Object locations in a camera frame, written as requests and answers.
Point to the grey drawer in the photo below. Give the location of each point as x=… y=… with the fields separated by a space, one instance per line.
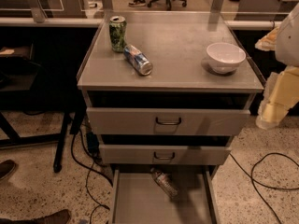
x=173 y=155
x=137 y=199
x=158 y=121

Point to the green soda can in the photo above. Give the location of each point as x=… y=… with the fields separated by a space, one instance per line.
x=117 y=30

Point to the clear plastic water bottle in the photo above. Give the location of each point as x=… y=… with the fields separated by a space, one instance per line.
x=164 y=181

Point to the white bowl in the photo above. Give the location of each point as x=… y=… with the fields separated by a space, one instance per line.
x=224 y=58

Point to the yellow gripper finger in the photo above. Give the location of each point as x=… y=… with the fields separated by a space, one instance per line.
x=281 y=93

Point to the dark shoe bottom left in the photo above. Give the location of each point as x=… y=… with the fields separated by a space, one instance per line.
x=60 y=217

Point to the brown shoe left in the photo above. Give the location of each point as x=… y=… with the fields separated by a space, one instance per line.
x=6 y=168

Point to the grey middle drawer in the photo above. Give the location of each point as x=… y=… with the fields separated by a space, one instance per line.
x=173 y=155

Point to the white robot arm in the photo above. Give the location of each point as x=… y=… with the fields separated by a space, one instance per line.
x=284 y=40

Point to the grey bottom drawer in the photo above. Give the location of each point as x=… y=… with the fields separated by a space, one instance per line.
x=137 y=199

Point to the grey drawer cabinet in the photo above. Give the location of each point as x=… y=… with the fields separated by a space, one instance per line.
x=175 y=43

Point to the black power adapter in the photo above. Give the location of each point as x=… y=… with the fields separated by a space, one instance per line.
x=92 y=143

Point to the blue soda can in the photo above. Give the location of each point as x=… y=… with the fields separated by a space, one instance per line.
x=137 y=60

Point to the black sneaker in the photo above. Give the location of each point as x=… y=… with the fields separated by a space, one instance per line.
x=137 y=3

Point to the grey top drawer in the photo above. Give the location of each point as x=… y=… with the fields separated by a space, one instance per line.
x=158 y=121

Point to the black table leg frame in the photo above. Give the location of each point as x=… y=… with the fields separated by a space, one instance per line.
x=14 y=140

